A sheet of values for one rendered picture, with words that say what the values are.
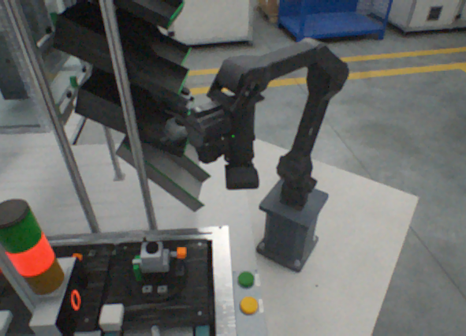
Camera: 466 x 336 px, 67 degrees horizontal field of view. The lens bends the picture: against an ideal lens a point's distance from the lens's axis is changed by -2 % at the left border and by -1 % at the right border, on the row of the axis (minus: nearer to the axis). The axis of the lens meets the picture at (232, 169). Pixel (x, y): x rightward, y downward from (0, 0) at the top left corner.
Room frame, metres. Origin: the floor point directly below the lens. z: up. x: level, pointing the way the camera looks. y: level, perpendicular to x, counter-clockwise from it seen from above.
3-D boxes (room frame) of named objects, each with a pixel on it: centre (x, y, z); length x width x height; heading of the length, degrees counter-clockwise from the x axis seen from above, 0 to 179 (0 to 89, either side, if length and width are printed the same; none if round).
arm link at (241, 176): (0.57, -0.01, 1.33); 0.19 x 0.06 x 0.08; 4
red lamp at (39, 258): (0.31, 0.29, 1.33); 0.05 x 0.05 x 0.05
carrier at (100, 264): (0.49, 0.44, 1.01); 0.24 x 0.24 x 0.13; 4
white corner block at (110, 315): (0.41, 0.27, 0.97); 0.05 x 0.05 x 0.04; 4
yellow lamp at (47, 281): (0.31, 0.29, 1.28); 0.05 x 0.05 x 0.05
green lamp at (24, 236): (0.31, 0.29, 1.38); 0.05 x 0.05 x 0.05
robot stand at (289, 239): (0.70, -0.17, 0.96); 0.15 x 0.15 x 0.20; 57
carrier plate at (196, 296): (0.51, 0.18, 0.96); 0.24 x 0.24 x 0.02; 4
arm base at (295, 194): (0.70, -0.17, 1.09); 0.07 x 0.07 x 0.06; 57
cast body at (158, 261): (0.51, 0.19, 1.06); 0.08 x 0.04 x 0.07; 94
